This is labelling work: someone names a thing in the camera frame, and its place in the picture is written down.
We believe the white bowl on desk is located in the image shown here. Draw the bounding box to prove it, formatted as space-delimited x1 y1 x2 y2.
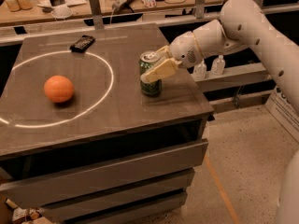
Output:
50 6 73 19

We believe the white power strip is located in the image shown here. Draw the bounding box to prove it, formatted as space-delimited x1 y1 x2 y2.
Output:
111 0 139 13

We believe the green soda can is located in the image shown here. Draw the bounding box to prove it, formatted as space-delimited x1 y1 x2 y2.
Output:
139 50 162 97

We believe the orange fruit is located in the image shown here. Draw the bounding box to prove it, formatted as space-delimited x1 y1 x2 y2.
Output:
44 76 75 104

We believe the grey metal shelf beam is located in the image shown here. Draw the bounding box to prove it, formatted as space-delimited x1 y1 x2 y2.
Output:
192 63 272 92

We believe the white printed sign board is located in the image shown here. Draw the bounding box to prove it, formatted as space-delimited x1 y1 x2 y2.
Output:
265 86 299 142

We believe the glass jar with orange liquid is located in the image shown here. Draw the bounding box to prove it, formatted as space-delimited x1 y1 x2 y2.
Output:
5 0 21 12

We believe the clear sanitizer bottle left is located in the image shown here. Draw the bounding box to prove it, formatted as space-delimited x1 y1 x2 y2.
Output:
192 61 206 80

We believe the grey drawer cabinet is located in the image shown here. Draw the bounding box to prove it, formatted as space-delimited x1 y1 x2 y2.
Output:
0 24 212 224

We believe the clear sanitizer bottle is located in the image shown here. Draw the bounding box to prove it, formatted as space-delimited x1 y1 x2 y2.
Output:
192 61 206 80
211 55 225 75

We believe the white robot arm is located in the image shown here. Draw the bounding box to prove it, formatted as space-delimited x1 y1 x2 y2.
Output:
140 0 299 113

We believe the black snack bar wrapper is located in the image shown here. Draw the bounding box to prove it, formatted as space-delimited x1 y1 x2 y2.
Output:
70 35 95 53

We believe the clear sanitizer bottle right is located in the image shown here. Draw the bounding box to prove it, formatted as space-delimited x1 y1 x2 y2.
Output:
211 55 225 75

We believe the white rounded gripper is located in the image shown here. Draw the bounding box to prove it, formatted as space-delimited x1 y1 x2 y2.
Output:
140 32 203 83

